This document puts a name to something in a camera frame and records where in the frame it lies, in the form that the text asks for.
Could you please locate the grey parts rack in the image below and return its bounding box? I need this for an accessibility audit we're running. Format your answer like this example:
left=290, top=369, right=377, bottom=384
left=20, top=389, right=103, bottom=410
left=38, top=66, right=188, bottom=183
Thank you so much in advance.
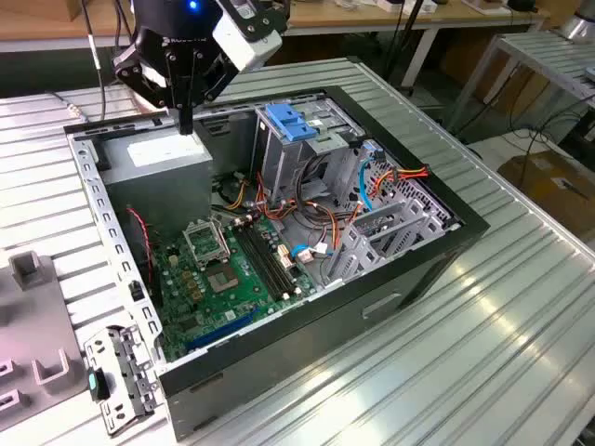
left=0, top=250, right=88, bottom=431

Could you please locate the blue plastic drive latch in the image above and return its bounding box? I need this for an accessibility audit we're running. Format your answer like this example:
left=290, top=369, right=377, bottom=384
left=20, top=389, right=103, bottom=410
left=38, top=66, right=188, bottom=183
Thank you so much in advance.
left=265, top=103, right=320, bottom=143

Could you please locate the orange black wire bundle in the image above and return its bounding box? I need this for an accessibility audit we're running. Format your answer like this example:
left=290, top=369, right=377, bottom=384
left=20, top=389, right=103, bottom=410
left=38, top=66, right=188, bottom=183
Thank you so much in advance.
left=254, top=174, right=364, bottom=255

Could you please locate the blue expansion slot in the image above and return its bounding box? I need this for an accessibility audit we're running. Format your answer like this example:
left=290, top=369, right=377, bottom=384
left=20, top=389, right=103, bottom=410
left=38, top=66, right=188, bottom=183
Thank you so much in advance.
left=184, top=307, right=258, bottom=353

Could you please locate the grey metal drive cage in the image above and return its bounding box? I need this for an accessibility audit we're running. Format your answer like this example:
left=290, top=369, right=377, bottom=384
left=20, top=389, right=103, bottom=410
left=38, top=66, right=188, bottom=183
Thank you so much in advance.
left=252, top=98, right=364, bottom=206

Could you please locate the brown cardboard box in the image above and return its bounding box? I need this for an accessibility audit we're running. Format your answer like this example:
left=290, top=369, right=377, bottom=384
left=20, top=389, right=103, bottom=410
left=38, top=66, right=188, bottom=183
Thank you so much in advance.
left=496, top=149, right=595, bottom=239
left=481, top=46, right=552, bottom=125

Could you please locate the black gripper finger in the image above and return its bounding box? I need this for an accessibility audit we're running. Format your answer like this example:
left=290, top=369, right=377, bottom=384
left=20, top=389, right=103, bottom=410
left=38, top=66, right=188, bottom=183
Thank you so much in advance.
left=112, top=46, right=186, bottom=137
left=184, top=46, right=237, bottom=137

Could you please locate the black open PC case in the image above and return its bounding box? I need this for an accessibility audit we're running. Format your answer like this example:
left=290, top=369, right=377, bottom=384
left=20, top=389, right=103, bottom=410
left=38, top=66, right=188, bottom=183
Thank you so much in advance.
left=62, top=85, right=493, bottom=442

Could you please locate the CPU socket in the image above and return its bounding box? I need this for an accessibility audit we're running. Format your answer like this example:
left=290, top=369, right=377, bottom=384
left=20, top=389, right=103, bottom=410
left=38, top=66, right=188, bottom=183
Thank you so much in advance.
left=205, top=262, right=243, bottom=295

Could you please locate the grey cable metal connector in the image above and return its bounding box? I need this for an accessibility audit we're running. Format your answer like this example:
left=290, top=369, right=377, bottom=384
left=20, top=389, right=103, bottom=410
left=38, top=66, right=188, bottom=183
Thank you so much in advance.
left=44, top=89, right=92, bottom=125

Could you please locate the black RAM slot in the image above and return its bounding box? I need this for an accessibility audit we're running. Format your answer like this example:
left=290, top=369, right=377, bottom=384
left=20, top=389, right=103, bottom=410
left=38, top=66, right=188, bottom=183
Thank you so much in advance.
left=245, top=223, right=301, bottom=295
left=234, top=226, right=285, bottom=301

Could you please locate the blue data wire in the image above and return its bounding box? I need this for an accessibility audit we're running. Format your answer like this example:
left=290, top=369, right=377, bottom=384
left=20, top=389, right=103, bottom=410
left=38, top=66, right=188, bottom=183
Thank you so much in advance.
left=357, top=142, right=388, bottom=211

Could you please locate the green motherboard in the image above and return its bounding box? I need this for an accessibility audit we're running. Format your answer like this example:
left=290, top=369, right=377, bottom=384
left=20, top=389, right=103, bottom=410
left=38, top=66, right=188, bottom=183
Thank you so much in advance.
left=151, top=214, right=320, bottom=364

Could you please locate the slatted metal side table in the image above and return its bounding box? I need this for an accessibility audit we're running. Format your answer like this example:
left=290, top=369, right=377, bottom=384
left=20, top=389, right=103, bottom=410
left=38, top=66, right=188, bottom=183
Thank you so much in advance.
left=445, top=27, right=595, bottom=136

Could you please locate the yellow wire bundle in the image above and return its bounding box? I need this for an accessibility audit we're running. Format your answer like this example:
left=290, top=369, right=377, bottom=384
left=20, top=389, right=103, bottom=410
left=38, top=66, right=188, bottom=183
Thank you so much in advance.
left=221, top=178, right=250, bottom=209

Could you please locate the grey metal disk bay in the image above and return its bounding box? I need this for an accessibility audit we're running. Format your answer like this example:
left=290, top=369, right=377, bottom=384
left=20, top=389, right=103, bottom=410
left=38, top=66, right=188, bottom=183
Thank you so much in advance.
left=327, top=197, right=462, bottom=285

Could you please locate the black case fan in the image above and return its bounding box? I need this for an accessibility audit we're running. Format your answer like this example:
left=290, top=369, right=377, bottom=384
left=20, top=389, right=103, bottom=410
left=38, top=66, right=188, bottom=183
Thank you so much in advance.
left=124, top=207, right=164, bottom=308

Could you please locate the metal socket cover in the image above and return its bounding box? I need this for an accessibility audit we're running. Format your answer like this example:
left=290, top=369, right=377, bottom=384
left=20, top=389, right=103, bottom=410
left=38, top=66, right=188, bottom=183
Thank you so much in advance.
left=182, top=219, right=231, bottom=269

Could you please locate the grey power supply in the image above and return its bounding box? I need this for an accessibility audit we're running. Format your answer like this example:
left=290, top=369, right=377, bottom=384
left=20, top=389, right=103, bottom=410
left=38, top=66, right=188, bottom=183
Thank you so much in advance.
left=99, top=124, right=216, bottom=236

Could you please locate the orange red power wire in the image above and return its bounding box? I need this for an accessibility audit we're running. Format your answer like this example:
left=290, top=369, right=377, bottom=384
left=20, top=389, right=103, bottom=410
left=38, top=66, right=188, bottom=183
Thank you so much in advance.
left=370, top=164, right=432, bottom=199

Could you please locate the blue wire white plug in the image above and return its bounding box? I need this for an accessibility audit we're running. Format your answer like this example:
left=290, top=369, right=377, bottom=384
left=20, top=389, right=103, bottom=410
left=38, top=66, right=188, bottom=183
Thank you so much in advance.
left=291, top=242, right=337, bottom=265

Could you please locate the metal card retention bracket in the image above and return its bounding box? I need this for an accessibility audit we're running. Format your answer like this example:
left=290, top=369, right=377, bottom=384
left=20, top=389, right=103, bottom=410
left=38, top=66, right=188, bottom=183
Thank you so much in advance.
left=82, top=323, right=160, bottom=438

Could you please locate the wooden top desk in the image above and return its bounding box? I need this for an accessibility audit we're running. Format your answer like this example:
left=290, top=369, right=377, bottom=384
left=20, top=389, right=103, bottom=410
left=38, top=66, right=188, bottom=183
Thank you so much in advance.
left=0, top=0, right=140, bottom=53
left=278, top=0, right=552, bottom=92

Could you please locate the red fan wire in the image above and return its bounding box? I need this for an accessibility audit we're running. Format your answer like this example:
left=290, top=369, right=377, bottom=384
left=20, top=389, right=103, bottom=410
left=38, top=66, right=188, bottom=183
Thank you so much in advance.
left=126, top=206, right=155, bottom=275

